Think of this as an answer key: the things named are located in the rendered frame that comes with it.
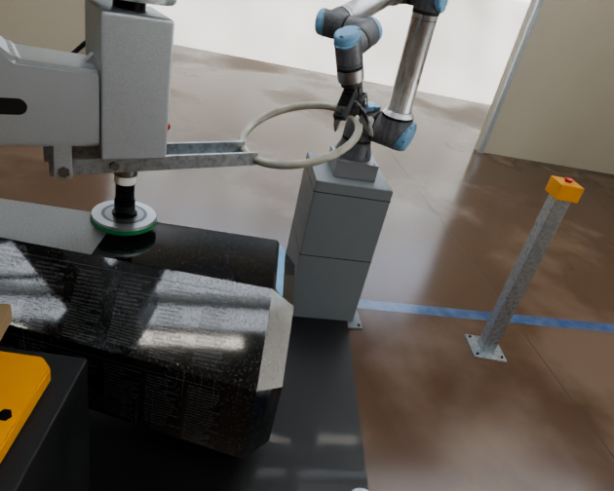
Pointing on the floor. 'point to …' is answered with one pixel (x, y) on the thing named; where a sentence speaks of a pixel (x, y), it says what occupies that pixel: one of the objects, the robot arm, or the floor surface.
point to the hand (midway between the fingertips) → (352, 135)
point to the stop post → (524, 268)
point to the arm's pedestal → (334, 241)
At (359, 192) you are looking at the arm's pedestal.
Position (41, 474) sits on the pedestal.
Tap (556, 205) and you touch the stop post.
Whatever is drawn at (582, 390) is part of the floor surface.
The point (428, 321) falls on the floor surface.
